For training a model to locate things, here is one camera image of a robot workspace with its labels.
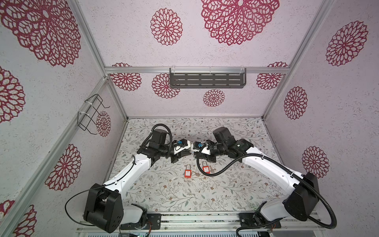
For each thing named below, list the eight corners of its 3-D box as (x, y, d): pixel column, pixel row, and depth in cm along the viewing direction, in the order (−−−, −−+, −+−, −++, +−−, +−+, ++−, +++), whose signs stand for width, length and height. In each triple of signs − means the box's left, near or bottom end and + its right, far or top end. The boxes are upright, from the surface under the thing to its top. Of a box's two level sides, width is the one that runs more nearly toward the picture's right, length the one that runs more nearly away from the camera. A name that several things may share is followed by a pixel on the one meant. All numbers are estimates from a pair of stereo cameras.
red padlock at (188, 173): (184, 177, 91) (184, 176, 89) (184, 165, 96) (184, 164, 94) (191, 177, 91) (191, 176, 89) (191, 165, 96) (191, 164, 94)
